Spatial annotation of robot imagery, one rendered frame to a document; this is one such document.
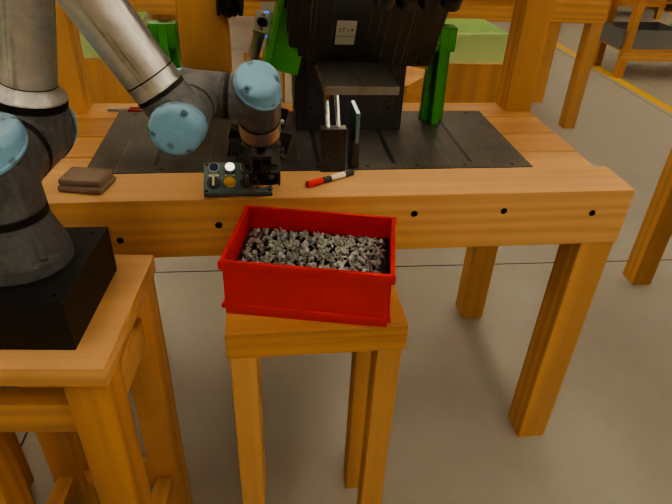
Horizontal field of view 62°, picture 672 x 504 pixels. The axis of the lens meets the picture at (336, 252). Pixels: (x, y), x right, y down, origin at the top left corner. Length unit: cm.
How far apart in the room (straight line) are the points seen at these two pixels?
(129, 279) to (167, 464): 57
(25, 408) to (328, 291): 54
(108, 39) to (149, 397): 80
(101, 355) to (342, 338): 42
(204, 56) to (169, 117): 97
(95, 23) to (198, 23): 95
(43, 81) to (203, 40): 81
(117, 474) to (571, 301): 118
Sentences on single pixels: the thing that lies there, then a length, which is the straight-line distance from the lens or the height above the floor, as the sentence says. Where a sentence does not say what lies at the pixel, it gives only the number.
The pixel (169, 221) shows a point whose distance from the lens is 130.
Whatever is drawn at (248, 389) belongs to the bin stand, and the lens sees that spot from 115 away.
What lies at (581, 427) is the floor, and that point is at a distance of 213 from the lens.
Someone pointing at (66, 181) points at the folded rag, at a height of 93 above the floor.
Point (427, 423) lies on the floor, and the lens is 198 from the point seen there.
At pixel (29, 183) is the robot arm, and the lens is 97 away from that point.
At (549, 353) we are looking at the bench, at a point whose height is 37.
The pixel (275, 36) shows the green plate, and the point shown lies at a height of 119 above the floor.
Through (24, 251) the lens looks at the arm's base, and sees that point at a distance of 99.
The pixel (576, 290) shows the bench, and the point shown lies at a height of 60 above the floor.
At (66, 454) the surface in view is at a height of 32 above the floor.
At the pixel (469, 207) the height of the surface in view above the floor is 86.
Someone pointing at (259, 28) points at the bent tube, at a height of 119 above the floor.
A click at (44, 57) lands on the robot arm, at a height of 124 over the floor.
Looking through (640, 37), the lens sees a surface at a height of 37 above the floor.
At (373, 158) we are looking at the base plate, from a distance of 147.
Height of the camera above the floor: 149
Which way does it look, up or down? 33 degrees down
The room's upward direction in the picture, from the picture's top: 3 degrees clockwise
